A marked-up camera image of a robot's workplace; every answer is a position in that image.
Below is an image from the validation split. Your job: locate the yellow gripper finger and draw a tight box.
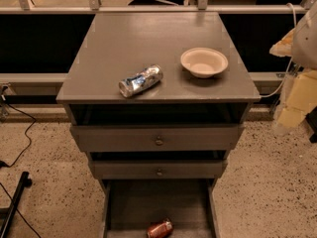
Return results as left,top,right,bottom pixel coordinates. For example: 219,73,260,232
277,70,317,128
269,30,294,58

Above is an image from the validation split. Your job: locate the red coke can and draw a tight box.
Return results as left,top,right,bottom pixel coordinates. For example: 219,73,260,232
147,218,173,238

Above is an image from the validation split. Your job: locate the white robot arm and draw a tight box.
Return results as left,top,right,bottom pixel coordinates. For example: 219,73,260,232
269,3,317,128

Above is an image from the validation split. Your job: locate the grey top drawer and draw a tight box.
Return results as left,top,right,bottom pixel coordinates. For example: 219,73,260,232
70,124,244,152

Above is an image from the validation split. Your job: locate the silver blue crushed can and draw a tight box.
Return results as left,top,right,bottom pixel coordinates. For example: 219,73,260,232
119,64,163,98

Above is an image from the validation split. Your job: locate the brass top drawer knob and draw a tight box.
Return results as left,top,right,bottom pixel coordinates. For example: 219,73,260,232
155,136,163,146

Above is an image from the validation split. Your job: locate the brass drawer knob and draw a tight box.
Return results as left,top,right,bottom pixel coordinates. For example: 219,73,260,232
156,169,163,177
155,136,163,146

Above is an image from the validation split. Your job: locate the grey wooden drawer cabinet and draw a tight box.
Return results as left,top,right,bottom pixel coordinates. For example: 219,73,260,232
54,11,262,238

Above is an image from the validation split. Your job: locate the brass middle drawer knob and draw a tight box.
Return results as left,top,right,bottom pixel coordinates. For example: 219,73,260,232
156,169,163,177

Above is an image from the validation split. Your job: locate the grey middle drawer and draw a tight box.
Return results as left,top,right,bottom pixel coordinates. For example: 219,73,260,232
88,160,227,179

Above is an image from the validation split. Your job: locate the grey open bottom drawer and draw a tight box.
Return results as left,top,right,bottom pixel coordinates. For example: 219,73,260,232
100,179,221,238

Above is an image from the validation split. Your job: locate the white paper bowl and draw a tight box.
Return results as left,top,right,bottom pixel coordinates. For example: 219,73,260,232
180,48,229,78

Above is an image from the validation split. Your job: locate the black stand leg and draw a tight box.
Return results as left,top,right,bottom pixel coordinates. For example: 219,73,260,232
0,172,32,238

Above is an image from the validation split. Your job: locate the white cable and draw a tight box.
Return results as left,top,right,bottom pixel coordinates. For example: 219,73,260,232
260,2,298,99

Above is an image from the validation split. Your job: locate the metal railing frame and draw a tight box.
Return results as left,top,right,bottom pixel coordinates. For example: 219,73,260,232
0,0,317,16

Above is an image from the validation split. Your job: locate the black floor cable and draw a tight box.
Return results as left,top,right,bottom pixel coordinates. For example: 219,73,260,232
0,86,38,169

